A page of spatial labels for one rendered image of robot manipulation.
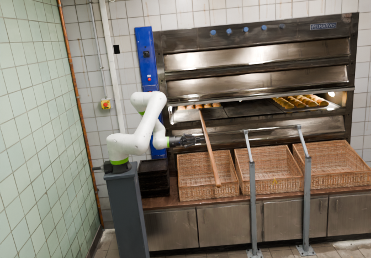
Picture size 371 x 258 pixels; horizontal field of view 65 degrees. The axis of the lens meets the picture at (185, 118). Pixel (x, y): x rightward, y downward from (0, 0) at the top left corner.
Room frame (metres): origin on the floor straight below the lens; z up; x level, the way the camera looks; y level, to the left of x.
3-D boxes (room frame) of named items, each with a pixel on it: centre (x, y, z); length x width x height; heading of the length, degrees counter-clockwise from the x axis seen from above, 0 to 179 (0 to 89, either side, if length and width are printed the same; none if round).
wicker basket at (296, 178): (2.58, -0.74, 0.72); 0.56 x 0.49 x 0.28; 88
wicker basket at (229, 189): (2.59, -0.15, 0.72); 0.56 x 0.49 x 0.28; 90
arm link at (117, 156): (1.82, 0.46, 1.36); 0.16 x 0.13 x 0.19; 68
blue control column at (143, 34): (3.79, 0.30, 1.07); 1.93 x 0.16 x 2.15; 179
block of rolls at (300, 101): (3.28, -1.32, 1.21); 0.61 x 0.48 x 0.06; 179
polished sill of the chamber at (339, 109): (2.87, -0.74, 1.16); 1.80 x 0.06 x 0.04; 89
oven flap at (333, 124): (2.84, -0.74, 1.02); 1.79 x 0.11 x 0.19; 89
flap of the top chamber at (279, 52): (2.84, -0.74, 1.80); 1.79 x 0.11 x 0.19; 89
